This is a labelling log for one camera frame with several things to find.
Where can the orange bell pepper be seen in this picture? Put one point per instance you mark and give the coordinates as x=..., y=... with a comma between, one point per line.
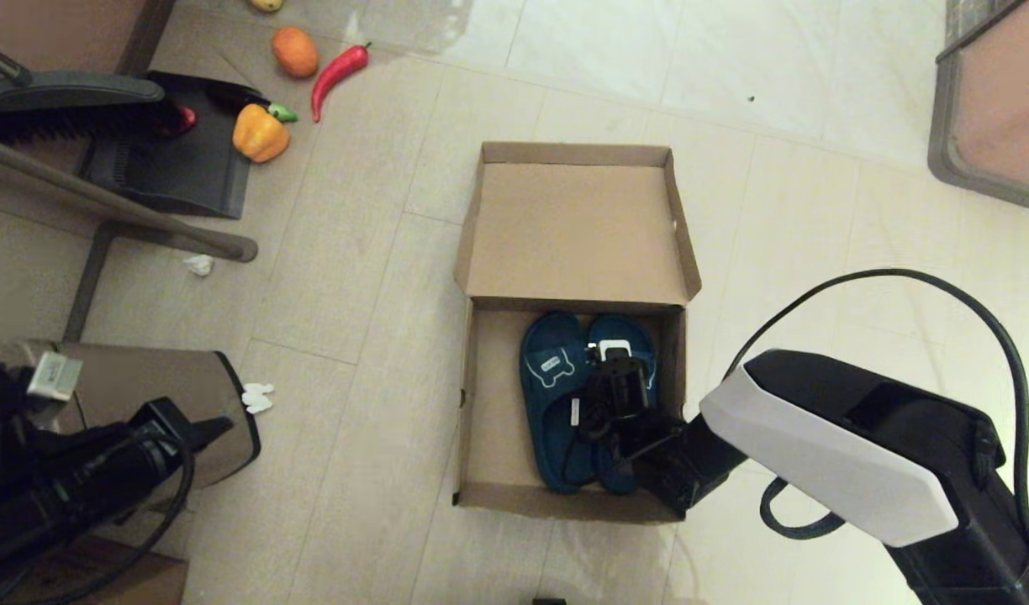
x=260, y=134

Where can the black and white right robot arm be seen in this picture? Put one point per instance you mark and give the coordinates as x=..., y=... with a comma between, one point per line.
x=817, y=437

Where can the orange round fruit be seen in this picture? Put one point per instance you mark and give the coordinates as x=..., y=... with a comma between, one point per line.
x=295, y=53

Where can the small red fruit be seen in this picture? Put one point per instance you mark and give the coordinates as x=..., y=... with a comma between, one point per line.
x=186, y=121

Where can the blue slipper bone print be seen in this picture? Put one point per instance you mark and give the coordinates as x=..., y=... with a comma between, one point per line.
x=641, y=332
x=548, y=420

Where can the brown trash bin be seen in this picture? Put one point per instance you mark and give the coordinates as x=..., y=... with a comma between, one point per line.
x=170, y=395

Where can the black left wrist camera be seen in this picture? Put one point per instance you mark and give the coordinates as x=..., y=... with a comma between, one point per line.
x=56, y=378

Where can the small white crumpled paper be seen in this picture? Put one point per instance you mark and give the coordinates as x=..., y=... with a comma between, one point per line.
x=200, y=265
x=258, y=397

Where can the brown furniture bar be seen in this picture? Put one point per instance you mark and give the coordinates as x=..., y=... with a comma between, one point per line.
x=102, y=200

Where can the black plastic dustpan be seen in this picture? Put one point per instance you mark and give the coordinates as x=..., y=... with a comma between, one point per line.
x=184, y=174

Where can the brown cardboard shoe box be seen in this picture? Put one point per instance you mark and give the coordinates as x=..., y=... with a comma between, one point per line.
x=573, y=235

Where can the yellow fruit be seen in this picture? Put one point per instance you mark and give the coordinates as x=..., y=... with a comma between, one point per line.
x=266, y=4

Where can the brown wooden cabinet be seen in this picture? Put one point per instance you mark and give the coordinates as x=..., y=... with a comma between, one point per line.
x=60, y=29

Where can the dark eggplant with green stem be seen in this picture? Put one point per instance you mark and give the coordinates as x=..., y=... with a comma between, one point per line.
x=234, y=98

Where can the brown table with grey frame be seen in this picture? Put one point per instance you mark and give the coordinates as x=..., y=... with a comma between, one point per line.
x=1002, y=109

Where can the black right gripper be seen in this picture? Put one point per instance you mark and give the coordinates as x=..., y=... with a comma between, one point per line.
x=636, y=433

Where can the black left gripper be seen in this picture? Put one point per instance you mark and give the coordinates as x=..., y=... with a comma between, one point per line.
x=145, y=458

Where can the dark metal furniture leg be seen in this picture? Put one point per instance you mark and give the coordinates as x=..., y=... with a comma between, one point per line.
x=88, y=286

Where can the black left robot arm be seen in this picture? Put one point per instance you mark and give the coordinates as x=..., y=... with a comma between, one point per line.
x=35, y=504

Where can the red chili pepper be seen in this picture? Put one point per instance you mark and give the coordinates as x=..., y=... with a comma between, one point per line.
x=335, y=75

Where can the grey broom with black bristles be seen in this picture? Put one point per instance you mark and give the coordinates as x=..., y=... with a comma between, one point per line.
x=60, y=91

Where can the brown cardboard carton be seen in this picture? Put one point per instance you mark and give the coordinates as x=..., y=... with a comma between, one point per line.
x=145, y=584

